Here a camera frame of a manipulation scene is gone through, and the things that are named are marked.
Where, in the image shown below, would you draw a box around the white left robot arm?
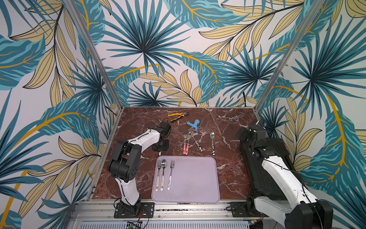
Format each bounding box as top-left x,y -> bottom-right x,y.
108,121 -> 171,207

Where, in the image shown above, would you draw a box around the aluminium corner post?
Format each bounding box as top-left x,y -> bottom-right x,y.
63,0 -> 123,113
254,1 -> 325,114

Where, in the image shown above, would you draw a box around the aluminium corner post left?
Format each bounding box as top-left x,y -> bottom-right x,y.
63,0 -> 123,113

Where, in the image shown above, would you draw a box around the fork with black-white handle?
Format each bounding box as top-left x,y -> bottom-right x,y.
192,133 -> 203,152

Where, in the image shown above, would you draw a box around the fork with pink handle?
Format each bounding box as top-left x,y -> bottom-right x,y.
183,131 -> 188,155

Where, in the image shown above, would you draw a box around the aluminium corner post right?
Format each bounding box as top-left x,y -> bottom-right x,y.
254,1 -> 325,114

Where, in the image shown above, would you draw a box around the spoon with black-white handle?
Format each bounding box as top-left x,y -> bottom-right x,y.
210,132 -> 215,156

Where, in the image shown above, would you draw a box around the lilac silicone mat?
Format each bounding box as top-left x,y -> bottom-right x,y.
151,156 -> 220,204

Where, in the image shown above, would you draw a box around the spoon with pink handle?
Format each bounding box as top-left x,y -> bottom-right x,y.
185,131 -> 192,155

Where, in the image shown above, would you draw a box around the spoon with colourful white handle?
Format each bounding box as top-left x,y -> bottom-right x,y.
160,159 -> 167,191

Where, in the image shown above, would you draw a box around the aluminium front rail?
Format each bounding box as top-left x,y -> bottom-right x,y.
68,200 -> 275,221

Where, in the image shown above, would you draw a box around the blue plastic tap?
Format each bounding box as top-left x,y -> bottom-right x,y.
187,119 -> 200,131

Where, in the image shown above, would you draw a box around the fork with colourful white handle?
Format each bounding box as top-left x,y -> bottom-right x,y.
155,161 -> 162,191

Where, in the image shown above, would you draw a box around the yellow black pliers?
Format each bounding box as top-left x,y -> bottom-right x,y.
168,112 -> 189,122

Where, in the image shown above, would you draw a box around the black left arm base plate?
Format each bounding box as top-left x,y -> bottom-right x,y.
113,200 -> 155,219

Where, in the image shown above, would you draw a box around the fork with Pochacco white handle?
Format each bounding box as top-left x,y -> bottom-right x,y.
167,160 -> 175,190

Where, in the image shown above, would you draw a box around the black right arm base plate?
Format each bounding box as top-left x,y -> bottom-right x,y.
226,201 -> 259,218

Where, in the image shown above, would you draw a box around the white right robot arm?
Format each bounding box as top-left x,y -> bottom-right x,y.
231,125 -> 333,229

